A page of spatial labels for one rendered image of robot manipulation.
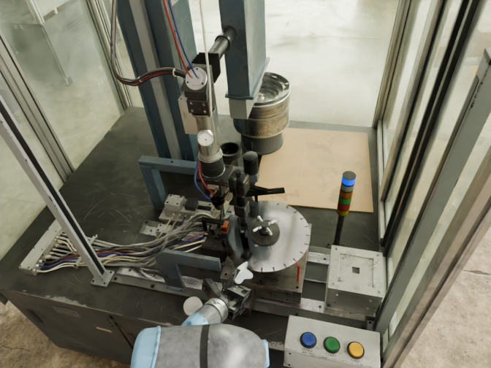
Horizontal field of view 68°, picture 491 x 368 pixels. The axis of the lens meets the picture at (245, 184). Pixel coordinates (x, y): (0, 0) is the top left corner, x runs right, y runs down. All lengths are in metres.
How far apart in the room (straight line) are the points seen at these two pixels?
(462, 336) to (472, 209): 1.73
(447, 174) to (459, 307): 1.75
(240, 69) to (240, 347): 0.92
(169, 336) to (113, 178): 1.42
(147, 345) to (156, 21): 1.20
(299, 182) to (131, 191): 0.84
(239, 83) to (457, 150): 0.80
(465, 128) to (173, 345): 0.64
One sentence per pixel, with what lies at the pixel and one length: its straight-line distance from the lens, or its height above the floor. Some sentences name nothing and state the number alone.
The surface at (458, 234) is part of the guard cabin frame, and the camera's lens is 0.79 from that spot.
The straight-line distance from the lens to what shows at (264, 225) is 1.33.
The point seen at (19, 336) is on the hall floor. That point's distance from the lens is 2.65.
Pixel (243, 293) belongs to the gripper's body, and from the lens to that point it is 1.20.
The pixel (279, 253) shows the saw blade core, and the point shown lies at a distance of 1.32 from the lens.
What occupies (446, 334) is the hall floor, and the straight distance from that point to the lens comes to 2.40.
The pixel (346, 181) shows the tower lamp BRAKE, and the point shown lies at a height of 1.15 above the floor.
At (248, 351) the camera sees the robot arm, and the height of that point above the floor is 1.36.
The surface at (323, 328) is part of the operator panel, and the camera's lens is 1.25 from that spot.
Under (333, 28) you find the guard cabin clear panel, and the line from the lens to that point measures 2.03.
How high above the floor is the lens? 2.03
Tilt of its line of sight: 44 degrees down
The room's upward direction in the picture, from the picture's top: 5 degrees counter-clockwise
